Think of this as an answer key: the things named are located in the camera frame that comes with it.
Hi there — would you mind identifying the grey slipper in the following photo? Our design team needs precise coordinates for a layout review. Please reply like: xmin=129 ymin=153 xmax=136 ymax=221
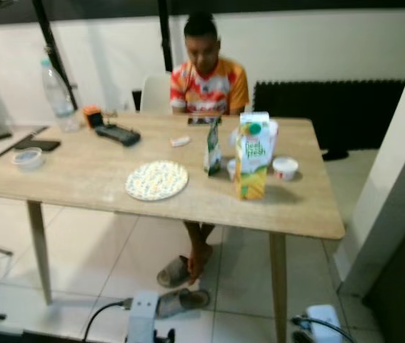
xmin=156 ymin=254 xmax=214 ymax=289
xmin=156 ymin=287 xmax=211 ymax=319

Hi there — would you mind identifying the white red yogurt cup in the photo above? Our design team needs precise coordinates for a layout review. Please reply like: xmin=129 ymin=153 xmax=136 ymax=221
xmin=271 ymin=156 xmax=299 ymax=181

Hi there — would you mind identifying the orange black device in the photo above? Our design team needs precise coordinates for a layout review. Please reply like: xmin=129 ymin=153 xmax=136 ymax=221
xmin=82 ymin=106 xmax=104 ymax=129

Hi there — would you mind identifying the black smartphone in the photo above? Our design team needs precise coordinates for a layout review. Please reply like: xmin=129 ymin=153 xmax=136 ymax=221
xmin=188 ymin=116 xmax=221 ymax=126
xmin=13 ymin=139 xmax=61 ymax=152

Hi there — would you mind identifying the green white snack pouch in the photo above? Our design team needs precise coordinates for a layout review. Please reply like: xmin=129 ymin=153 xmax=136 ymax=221
xmin=204 ymin=118 xmax=223 ymax=177

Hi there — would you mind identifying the person in orange jersey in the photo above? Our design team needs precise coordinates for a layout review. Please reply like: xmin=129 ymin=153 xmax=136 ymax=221
xmin=169 ymin=12 xmax=251 ymax=285

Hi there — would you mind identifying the green yellow juice carton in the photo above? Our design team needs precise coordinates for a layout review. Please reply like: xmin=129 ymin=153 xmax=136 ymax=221
xmin=235 ymin=111 xmax=271 ymax=202

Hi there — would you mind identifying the black handheld controller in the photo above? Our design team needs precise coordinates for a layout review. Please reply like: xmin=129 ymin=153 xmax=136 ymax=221
xmin=94 ymin=123 xmax=141 ymax=147

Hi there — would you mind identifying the white chair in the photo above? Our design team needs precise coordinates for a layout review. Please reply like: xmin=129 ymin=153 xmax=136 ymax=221
xmin=139 ymin=71 xmax=173 ymax=114

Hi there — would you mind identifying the floral round plate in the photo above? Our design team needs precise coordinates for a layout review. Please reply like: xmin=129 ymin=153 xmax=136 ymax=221
xmin=124 ymin=160 xmax=189 ymax=202

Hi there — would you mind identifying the black foam wall panel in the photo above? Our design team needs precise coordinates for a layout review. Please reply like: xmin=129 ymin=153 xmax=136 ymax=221
xmin=252 ymin=79 xmax=405 ymax=152

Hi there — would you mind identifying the wooden table leg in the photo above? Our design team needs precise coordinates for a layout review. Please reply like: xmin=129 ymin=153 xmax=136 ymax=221
xmin=269 ymin=232 xmax=289 ymax=343
xmin=26 ymin=200 xmax=53 ymax=306

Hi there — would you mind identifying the large clear water bottle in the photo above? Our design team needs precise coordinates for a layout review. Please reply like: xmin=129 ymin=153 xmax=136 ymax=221
xmin=41 ymin=59 xmax=80 ymax=133

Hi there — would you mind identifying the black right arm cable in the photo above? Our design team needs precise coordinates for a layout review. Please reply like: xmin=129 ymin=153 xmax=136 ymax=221
xmin=291 ymin=316 xmax=356 ymax=343

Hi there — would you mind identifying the clear plastic bowl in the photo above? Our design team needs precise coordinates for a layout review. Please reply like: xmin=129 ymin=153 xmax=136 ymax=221
xmin=11 ymin=147 xmax=45 ymax=171

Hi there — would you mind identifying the black stand pole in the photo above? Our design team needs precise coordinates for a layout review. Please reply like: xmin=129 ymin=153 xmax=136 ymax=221
xmin=31 ymin=0 xmax=79 ymax=109
xmin=157 ymin=0 xmax=174 ymax=72

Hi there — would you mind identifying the grey fridge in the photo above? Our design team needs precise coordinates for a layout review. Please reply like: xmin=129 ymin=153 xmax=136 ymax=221
xmin=363 ymin=204 xmax=405 ymax=343

